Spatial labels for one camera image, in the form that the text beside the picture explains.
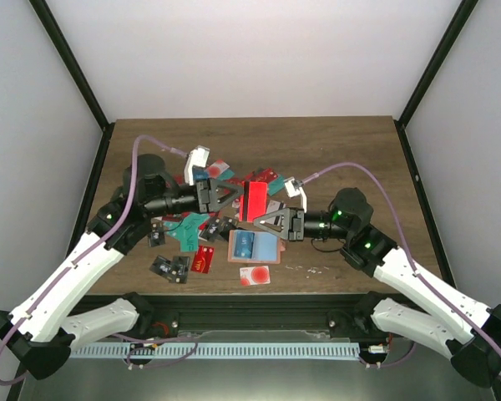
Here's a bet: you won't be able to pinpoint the black aluminium front rail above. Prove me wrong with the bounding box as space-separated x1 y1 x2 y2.
120 292 402 339

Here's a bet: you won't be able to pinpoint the white red circle card front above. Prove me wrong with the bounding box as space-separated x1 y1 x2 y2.
240 266 271 287

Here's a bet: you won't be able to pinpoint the light blue slotted cable duct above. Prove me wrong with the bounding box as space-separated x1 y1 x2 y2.
71 343 360 361

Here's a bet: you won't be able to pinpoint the black frame right post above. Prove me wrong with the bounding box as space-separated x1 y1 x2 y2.
397 0 478 128

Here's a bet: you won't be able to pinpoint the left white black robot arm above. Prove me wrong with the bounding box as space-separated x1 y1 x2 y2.
0 154 244 379

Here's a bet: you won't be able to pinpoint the white red circle card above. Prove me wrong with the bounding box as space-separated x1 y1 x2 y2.
240 266 271 287
205 160 230 179

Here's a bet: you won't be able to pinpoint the black cards front left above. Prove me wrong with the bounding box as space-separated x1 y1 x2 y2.
149 256 190 284

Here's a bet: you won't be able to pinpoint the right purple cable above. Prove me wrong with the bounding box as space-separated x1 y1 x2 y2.
300 161 501 384

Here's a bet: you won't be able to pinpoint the black frame post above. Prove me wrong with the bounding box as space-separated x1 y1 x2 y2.
28 0 109 131
397 0 478 128

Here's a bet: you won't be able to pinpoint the wrist white camera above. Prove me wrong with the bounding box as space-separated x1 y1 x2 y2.
184 145 210 185
284 177 307 211

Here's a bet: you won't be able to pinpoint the black cards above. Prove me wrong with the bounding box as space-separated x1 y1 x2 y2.
198 216 238 242
149 256 190 284

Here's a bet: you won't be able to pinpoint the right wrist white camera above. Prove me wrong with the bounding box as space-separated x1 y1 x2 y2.
284 177 307 211

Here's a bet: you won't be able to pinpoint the pink leather card holder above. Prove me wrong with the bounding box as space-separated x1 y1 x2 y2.
227 230 283 265

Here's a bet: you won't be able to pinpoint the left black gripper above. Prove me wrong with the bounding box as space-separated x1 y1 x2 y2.
146 179 245 218

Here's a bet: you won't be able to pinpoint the red card far right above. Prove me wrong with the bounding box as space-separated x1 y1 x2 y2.
250 168 278 184

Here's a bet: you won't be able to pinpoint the purple cable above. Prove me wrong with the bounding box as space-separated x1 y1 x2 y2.
0 134 200 384
300 161 501 384

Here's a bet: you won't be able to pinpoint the red vip card front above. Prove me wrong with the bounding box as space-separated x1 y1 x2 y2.
191 246 215 274

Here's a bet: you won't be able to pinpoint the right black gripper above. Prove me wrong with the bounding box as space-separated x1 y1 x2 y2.
255 206 352 241

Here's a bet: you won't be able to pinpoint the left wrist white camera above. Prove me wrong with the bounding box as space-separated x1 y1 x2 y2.
184 145 210 185

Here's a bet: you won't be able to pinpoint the black frame left post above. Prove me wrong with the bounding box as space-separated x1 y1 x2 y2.
28 0 109 131

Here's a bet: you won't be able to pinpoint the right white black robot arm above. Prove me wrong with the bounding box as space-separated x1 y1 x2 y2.
253 188 501 388

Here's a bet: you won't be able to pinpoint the blue card front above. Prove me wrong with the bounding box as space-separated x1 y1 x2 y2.
233 231 256 259

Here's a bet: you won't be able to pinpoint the teal cards centre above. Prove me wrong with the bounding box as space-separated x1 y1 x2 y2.
163 213 210 252

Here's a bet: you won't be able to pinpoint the teal card far right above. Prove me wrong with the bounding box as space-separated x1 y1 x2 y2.
268 175 284 196

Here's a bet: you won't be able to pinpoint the red card black stripe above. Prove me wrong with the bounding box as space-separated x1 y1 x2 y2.
239 181 268 222

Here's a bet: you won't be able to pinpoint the black cards centre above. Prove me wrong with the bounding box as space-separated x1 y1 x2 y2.
198 216 238 242

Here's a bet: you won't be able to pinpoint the white card black stripe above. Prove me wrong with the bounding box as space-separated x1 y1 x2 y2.
267 200 286 212

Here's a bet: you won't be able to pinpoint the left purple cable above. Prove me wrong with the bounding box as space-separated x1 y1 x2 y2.
0 134 200 384

